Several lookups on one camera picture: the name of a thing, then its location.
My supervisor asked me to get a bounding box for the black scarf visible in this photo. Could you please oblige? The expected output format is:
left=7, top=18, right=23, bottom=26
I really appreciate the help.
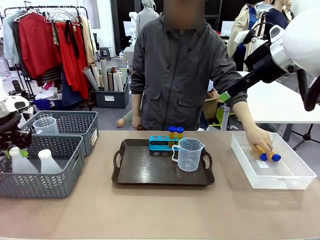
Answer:
left=63, top=19, right=81, bottom=60

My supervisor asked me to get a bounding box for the blue denim garment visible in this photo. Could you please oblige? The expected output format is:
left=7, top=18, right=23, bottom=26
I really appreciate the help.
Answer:
left=61, top=69, right=85, bottom=108

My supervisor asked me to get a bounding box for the grey paper roll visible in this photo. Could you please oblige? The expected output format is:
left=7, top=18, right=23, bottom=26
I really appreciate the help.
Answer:
left=100, top=59, right=110, bottom=92

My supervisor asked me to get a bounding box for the cardboard box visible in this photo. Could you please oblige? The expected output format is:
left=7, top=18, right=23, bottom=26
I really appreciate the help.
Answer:
left=201, top=90, right=225, bottom=121

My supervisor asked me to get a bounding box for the dark brown serving tray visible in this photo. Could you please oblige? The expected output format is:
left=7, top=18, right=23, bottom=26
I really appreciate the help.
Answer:
left=111, top=138, right=216, bottom=186

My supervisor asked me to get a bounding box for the amber tube blue cap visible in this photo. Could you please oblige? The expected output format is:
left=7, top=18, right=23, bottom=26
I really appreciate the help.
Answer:
left=176, top=126, right=185, bottom=146
left=266, top=147, right=282, bottom=162
left=254, top=144, right=269, bottom=162
left=168, top=125, right=177, bottom=148

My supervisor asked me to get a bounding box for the black stool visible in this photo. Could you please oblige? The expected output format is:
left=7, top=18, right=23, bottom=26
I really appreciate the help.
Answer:
left=99, top=46, right=114, bottom=61

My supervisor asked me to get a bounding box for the red long dress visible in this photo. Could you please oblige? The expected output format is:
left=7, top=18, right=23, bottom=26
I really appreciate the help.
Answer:
left=54, top=21, right=91, bottom=100

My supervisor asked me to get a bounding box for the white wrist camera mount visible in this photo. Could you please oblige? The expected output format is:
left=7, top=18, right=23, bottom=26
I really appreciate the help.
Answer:
left=234, top=21, right=286, bottom=52

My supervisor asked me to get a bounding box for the person right forearm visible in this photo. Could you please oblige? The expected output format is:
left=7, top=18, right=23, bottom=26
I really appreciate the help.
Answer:
left=131, top=92, right=143, bottom=120

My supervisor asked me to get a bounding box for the white table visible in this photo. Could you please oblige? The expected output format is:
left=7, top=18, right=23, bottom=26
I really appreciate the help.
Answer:
left=207, top=71, right=320, bottom=142

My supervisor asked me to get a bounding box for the black clothes rack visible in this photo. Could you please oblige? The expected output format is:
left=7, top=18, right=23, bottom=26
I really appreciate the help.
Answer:
left=3, top=6, right=93, bottom=111

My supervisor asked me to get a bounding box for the black tripod stand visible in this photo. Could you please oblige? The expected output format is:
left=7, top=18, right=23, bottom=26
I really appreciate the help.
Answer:
left=291, top=123, right=320, bottom=151

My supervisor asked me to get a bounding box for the cream paper roll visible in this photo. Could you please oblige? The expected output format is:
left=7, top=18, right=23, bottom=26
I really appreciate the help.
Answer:
left=112, top=71, right=124, bottom=93

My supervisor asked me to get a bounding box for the blue test tube rack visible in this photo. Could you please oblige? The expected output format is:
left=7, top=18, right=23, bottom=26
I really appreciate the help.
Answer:
left=148, top=135, right=181, bottom=158

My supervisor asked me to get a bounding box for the light blue garment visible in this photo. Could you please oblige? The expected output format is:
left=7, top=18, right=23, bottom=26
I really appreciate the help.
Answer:
left=1, top=9, right=21, bottom=65

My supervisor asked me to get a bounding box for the bystander grey-green sleeve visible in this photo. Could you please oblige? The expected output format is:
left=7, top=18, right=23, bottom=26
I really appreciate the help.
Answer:
left=121, top=109, right=134, bottom=124

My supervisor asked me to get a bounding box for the red shirt garment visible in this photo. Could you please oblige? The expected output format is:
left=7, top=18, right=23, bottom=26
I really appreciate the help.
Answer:
left=18, top=12, right=63, bottom=80

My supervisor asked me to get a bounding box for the person in grey jacket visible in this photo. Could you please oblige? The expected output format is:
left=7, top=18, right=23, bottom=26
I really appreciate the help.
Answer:
left=129, top=0, right=248, bottom=132

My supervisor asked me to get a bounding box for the person in beige coat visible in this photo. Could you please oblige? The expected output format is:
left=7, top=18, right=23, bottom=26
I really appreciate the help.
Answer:
left=226, top=0, right=261, bottom=59

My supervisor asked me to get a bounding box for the person right hand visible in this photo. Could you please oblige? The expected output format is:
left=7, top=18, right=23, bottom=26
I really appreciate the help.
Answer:
left=131, top=116, right=143, bottom=131

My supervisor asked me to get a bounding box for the clear plastic measuring cup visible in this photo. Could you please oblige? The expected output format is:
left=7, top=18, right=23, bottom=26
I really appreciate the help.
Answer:
left=32, top=116, right=60, bottom=135
left=171, top=137, right=206, bottom=173

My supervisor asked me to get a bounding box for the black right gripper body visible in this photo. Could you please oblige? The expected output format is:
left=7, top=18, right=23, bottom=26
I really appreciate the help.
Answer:
left=243, top=41, right=281, bottom=84

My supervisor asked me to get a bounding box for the grey hoodie mannequin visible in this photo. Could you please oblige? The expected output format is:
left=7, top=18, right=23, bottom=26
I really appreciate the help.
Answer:
left=135, top=0, right=160, bottom=40

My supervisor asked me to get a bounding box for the white perforated plastic basket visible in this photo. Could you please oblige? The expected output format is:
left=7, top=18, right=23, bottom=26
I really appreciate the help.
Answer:
left=230, top=131, right=318, bottom=190

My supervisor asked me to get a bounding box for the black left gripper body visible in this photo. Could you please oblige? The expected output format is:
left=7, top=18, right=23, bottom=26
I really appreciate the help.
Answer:
left=0, top=112, right=25, bottom=135

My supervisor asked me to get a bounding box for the white paper roll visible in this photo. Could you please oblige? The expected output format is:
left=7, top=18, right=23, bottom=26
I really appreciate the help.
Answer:
left=81, top=66, right=100, bottom=92

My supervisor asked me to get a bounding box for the white papers pile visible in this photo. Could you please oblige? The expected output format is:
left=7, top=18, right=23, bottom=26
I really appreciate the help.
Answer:
left=36, top=86, right=64, bottom=101

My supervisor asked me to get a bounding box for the person left hand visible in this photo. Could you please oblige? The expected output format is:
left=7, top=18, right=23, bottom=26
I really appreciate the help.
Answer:
left=246, top=124, right=275, bottom=155

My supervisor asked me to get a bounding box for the grey lattice basket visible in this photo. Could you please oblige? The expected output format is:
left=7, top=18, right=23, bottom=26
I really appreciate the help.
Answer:
left=0, top=134, right=85, bottom=200

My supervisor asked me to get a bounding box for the dark grey storage bin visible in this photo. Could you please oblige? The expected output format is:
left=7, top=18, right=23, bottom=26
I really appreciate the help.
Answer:
left=94, top=77, right=131, bottom=109

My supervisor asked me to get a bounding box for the green chair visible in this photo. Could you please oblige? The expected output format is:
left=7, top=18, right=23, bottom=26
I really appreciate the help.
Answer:
left=214, top=105, right=237, bottom=128

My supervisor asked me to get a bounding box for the person left forearm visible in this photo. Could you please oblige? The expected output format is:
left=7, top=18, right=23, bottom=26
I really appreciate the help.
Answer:
left=232, top=100, right=258, bottom=131

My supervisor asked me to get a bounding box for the beige garment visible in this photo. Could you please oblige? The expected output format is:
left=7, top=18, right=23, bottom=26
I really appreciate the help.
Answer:
left=79, top=16, right=97, bottom=67

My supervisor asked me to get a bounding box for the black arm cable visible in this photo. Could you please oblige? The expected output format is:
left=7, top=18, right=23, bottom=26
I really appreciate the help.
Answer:
left=296, top=67, right=320, bottom=112

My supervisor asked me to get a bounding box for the grey basket with label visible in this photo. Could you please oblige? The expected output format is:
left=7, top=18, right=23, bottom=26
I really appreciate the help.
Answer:
left=20, top=110, right=100, bottom=158

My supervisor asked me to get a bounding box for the white plastic bottle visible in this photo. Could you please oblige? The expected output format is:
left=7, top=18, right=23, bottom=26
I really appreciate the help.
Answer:
left=37, top=149, right=63, bottom=174
left=8, top=146, right=40, bottom=174

